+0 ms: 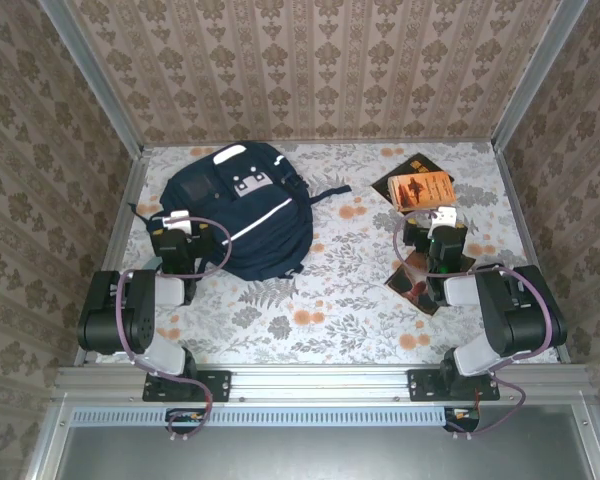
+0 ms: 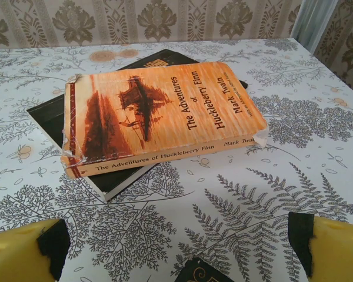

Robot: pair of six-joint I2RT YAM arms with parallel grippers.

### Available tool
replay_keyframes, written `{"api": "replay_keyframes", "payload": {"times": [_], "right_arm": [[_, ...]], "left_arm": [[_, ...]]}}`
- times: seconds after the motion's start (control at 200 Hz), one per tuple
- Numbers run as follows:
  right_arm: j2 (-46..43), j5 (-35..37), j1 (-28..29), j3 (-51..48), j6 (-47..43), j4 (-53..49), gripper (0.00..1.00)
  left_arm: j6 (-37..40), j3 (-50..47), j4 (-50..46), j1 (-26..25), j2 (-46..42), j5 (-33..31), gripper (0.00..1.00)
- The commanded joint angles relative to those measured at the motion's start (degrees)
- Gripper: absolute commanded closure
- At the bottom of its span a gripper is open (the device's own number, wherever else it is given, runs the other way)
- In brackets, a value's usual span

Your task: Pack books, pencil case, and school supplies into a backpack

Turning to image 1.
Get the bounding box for grey slotted cable duct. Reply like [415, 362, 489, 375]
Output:
[72, 405, 481, 428]

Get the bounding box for navy blue backpack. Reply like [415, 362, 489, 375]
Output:
[128, 141, 353, 282]

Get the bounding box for black controller board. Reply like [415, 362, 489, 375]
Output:
[165, 407, 207, 435]

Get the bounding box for aluminium table side rail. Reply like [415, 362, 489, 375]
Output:
[493, 144, 572, 364]
[73, 148, 152, 367]

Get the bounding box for aluminium corner post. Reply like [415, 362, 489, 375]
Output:
[36, 0, 147, 157]
[489, 0, 590, 152]

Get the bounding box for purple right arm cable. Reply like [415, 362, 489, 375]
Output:
[393, 208, 555, 442]

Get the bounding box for brown picture book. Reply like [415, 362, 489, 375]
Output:
[383, 249, 477, 316]

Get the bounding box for orange paperback book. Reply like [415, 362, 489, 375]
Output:
[387, 170, 457, 214]

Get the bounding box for aluminium front rail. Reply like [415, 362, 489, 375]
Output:
[53, 363, 592, 402]

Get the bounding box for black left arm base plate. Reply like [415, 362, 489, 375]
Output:
[143, 369, 231, 403]

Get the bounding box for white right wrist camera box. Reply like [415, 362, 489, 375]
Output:
[426, 205, 457, 240]

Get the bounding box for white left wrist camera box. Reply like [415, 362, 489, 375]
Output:
[161, 209, 195, 235]

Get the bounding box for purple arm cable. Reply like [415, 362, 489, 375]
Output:
[109, 215, 232, 442]
[393, 208, 555, 442]

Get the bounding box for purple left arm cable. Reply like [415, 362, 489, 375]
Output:
[109, 215, 232, 442]

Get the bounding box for black book with orange print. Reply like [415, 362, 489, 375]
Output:
[370, 152, 454, 202]

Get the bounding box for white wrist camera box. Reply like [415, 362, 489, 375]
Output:
[161, 209, 195, 235]
[426, 205, 457, 240]

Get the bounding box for steel lower panel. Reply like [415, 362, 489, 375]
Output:
[27, 403, 600, 480]

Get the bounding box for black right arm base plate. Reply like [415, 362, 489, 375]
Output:
[407, 368, 500, 403]

